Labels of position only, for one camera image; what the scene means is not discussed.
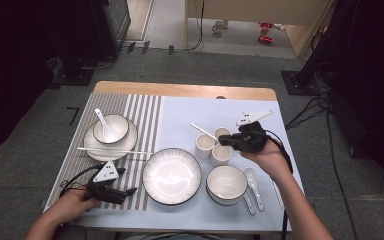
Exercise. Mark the black stand base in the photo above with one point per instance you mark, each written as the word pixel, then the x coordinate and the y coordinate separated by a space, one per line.
pixel 296 83

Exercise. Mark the black table grommet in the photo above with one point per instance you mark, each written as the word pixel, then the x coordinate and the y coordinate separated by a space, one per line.
pixel 220 97

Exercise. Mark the black curtain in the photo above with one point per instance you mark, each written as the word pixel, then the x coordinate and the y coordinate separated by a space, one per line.
pixel 373 83
pixel 20 66

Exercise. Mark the white ceramic spoon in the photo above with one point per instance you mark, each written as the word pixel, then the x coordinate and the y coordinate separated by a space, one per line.
pixel 250 206
pixel 108 135
pixel 251 176

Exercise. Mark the wooden table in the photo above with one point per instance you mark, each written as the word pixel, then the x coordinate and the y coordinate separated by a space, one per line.
pixel 180 89

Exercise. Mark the white ribbed plate dark rim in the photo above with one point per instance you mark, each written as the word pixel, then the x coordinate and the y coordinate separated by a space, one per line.
pixel 171 176
pixel 90 143

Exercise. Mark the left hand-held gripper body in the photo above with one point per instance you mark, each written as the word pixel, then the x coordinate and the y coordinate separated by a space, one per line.
pixel 106 173

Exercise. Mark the dark equipment cabinet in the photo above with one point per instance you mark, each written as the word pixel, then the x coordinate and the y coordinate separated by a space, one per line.
pixel 116 20

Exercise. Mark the striped beige placemat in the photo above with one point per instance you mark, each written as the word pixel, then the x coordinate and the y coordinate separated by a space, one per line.
pixel 140 110

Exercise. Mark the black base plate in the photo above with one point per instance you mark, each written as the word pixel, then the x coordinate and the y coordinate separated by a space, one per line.
pixel 75 77

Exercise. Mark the light blue table mat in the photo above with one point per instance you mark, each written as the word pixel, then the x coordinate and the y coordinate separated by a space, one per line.
pixel 196 110

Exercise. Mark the person's left hand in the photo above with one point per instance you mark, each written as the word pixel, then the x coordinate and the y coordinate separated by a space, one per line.
pixel 73 204

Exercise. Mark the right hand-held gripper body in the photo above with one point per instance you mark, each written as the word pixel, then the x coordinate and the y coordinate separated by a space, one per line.
pixel 251 138

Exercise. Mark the single white chopstick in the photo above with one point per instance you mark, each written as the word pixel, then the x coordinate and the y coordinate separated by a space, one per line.
pixel 130 152
pixel 203 130

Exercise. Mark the small black floor block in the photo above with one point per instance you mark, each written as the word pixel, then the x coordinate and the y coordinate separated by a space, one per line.
pixel 171 50
pixel 131 47
pixel 145 47

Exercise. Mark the black chair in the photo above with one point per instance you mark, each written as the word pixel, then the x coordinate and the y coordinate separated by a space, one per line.
pixel 73 232

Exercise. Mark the white bowl dark rim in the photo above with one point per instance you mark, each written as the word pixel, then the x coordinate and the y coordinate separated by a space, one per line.
pixel 120 128
pixel 226 181

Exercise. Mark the person's right hand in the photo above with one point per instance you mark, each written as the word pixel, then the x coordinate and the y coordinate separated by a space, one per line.
pixel 271 161

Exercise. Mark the white mug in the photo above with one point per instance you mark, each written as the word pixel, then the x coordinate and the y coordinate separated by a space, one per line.
pixel 219 26

